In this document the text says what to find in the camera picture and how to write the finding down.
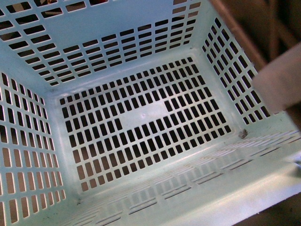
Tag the light green plastic basket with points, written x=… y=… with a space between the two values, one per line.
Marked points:
x=134 y=113

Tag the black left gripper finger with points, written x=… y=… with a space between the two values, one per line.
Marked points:
x=279 y=84

